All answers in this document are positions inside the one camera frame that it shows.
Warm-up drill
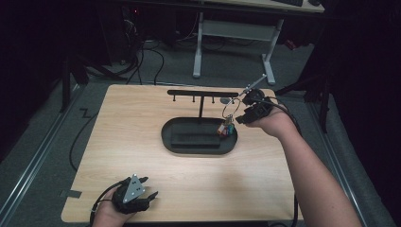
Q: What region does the person's left hand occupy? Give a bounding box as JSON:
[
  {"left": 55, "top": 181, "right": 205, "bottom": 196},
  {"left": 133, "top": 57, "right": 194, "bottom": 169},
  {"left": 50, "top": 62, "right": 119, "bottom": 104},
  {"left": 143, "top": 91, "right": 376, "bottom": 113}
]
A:
[{"left": 91, "top": 188, "right": 137, "bottom": 227}]

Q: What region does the black key stand with tray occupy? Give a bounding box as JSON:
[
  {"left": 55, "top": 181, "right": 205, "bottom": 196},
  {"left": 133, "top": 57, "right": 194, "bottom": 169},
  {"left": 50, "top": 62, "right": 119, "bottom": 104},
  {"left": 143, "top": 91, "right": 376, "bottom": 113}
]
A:
[{"left": 161, "top": 89, "right": 240, "bottom": 156}]

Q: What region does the key ring with coloured tags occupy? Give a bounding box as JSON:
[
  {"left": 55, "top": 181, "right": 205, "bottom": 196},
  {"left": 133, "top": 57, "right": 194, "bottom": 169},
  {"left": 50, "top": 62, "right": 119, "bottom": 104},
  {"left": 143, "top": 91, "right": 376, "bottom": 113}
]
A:
[{"left": 216, "top": 96, "right": 243, "bottom": 137}]

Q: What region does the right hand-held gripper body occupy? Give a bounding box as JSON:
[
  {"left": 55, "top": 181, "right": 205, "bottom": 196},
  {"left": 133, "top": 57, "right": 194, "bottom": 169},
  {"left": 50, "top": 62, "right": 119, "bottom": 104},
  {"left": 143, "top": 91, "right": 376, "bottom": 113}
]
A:
[{"left": 237, "top": 73, "right": 275, "bottom": 123}]

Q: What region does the dark computer tower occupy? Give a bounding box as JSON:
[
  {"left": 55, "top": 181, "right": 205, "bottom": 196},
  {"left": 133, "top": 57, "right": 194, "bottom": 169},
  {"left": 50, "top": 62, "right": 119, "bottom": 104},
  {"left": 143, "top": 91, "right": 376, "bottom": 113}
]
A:
[{"left": 102, "top": 4, "right": 144, "bottom": 65}]

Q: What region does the black keyboard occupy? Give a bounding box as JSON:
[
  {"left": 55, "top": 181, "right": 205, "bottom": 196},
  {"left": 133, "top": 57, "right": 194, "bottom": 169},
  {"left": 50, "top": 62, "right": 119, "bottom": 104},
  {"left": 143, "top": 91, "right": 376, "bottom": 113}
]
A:
[{"left": 271, "top": 0, "right": 305, "bottom": 8}]

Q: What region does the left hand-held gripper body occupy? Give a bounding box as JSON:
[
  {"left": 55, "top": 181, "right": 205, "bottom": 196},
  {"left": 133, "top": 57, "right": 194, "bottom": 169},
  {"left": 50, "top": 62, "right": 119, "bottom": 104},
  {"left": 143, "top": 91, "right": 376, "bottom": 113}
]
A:
[{"left": 111, "top": 173, "right": 151, "bottom": 216}]

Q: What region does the left hand-held gripper cable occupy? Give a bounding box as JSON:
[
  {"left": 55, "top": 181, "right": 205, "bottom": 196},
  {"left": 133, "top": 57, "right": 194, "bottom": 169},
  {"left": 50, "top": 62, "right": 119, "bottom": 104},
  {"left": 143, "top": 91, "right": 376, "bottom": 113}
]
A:
[{"left": 89, "top": 180, "right": 126, "bottom": 227}]

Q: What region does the aluminium floor rail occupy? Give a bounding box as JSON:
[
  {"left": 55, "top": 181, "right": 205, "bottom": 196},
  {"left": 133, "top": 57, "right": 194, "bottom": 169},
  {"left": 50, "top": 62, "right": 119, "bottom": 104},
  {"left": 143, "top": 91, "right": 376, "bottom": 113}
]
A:
[
  {"left": 305, "top": 100, "right": 369, "bottom": 227},
  {"left": 0, "top": 84, "right": 81, "bottom": 219}
]

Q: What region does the right hand-held gripper cable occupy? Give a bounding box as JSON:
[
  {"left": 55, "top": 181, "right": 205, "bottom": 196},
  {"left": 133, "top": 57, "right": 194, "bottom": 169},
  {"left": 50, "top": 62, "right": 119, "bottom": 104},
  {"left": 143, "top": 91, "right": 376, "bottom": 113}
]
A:
[{"left": 252, "top": 96, "right": 304, "bottom": 227}]

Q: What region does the black metal stand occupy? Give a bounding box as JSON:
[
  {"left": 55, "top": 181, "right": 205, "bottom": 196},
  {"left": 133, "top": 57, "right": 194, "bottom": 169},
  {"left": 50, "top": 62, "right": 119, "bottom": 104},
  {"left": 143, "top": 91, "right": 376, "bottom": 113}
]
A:
[
  {"left": 273, "top": 71, "right": 333, "bottom": 134},
  {"left": 59, "top": 51, "right": 91, "bottom": 114}
]

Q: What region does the grey desk with metal legs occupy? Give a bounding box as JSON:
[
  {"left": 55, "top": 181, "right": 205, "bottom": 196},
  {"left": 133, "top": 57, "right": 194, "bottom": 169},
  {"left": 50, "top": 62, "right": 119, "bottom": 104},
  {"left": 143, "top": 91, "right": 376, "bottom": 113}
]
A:
[{"left": 192, "top": 0, "right": 326, "bottom": 86}]

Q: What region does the hand-held gripper cable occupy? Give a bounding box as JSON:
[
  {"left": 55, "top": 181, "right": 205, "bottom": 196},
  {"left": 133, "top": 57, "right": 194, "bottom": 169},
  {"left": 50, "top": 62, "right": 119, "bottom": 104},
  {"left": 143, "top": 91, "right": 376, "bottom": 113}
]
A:
[
  {"left": 89, "top": 180, "right": 126, "bottom": 227},
  {"left": 252, "top": 96, "right": 304, "bottom": 227}
]

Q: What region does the grey tape patch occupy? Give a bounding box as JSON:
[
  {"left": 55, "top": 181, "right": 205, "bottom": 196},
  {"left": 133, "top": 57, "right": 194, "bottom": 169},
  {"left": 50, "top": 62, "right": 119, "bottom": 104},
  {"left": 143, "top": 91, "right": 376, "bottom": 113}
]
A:
[{"left": 59, "top": 188, "right": 83, "bottom": 200}]

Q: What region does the person's right hand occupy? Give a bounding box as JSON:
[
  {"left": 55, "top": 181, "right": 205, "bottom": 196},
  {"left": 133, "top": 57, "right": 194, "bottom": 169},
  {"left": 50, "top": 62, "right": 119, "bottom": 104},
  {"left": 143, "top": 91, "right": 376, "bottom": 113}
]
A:
[{"left": 245, "top": 106, "right": 301, "bottom": 140}]

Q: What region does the black wallet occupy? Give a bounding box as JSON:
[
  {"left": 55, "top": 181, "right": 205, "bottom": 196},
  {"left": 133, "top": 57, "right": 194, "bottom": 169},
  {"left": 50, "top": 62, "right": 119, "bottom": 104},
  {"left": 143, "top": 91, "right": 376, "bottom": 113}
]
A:
[{"left": 170, "top": 131, "right": 222, "bottom": 149}]

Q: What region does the bundle of black cables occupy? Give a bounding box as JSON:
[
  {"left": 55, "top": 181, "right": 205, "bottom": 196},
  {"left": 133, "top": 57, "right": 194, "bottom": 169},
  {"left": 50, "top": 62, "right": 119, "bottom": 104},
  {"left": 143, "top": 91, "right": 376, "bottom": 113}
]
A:
[{"left": 125, "top": 39, "right": 166, "bottom": 86}]

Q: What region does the black floor cable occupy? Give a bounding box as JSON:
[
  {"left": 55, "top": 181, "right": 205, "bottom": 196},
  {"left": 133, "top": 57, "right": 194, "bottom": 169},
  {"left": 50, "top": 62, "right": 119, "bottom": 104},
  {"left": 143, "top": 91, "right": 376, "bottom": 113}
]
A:
[{"left": 68, "top": 108, "right": 99, "bottom": 173}]

